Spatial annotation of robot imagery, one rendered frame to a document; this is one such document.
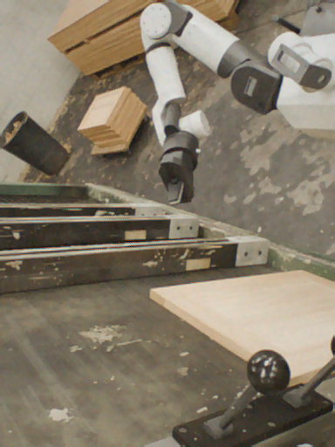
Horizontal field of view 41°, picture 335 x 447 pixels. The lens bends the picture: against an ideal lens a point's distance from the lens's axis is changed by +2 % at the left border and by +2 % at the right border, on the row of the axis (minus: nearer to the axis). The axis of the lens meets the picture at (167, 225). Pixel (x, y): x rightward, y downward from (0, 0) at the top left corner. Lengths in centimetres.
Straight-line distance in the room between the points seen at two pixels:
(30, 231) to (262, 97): 70
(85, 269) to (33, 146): 429
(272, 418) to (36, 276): 58
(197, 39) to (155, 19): 11
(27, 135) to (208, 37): 419
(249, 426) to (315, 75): 56
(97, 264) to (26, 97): 562
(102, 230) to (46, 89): 541
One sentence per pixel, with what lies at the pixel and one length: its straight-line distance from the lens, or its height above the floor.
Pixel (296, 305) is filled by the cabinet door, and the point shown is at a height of 109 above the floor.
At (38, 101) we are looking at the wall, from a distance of 659.
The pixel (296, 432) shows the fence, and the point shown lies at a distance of 55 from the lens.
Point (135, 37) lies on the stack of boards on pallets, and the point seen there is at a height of 33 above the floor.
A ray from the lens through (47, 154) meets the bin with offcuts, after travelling 529.
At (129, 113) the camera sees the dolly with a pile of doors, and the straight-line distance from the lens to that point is 422.
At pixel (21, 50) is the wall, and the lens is 666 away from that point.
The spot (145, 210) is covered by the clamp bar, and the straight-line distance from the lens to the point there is 170.
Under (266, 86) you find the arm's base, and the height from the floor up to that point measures 133.
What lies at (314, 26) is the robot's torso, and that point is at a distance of 101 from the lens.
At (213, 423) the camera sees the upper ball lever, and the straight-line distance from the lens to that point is 48.
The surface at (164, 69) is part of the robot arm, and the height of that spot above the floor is 145.
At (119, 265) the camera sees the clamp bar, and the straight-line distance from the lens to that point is 103.
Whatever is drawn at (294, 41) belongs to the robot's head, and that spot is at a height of 145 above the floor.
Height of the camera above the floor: 189
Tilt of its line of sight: 36 degrees down
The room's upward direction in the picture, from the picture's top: 53 degrees counter-clockwise
